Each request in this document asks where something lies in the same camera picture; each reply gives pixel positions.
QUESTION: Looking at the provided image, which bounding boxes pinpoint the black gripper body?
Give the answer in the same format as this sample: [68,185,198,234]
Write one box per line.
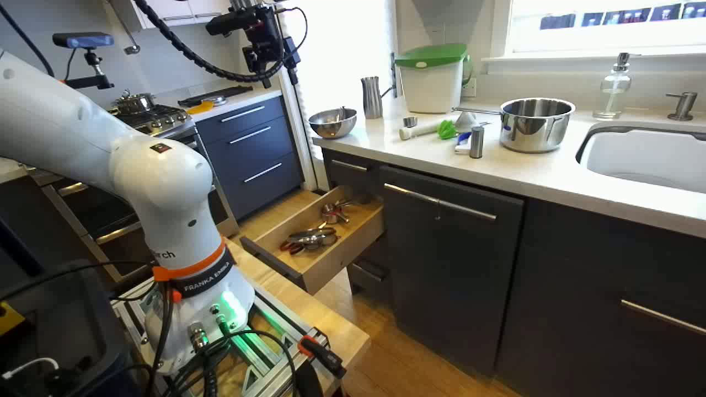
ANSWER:
[206,5,301,80]

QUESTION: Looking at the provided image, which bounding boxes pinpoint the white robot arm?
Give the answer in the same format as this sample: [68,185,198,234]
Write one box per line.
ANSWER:
[0,50,257,371]

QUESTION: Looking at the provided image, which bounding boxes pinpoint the stainless steel pot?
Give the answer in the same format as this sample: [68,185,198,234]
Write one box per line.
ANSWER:
[498,96,576,154]

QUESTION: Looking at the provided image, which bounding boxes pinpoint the small metal bowl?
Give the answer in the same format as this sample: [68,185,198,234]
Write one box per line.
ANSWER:
[310,107,357,139]

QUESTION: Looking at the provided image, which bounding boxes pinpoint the blue drawer cabinet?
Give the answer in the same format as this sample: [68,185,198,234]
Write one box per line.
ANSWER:
[196,96,302,220]

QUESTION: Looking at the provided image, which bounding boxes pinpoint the metal pitcher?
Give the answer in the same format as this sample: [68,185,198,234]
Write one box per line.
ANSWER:
[362,77,382,118]

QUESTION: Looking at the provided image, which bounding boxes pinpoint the stove top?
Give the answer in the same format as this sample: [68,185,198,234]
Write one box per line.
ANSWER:
[110,93,193,135]

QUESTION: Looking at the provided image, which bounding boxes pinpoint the utensils in drawer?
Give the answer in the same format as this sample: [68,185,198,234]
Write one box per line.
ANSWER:
[281,201,349,255]

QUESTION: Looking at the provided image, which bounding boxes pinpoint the open wooden drawer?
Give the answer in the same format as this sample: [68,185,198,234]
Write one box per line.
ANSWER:
[240,185,385,294]

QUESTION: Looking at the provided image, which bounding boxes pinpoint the green scrubber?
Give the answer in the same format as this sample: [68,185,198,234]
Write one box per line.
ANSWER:
[436,121,457,141]

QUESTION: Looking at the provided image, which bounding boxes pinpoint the small metal shaker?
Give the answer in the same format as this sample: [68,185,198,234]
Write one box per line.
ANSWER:
[471,124,486,158]

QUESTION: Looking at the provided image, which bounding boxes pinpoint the dark dishwasher front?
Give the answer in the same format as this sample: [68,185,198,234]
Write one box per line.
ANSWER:
[382,165,526,377]

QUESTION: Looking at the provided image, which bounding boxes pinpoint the clear soap dispenser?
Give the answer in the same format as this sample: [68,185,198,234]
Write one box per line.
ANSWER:
[593,53,632,118]

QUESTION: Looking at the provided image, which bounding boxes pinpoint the kitchen sink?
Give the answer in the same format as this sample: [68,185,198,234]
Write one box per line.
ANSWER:
[576,121,706,193]

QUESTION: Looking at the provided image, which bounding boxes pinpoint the black cable bundle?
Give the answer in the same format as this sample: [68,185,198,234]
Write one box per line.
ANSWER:
[132,0,311,86]

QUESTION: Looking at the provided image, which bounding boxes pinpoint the camera on tripod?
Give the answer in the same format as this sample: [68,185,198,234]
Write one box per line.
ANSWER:
[52,31,114,90]

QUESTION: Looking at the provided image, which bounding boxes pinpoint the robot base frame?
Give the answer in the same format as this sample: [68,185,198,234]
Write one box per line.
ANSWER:
[112,279,347,397]

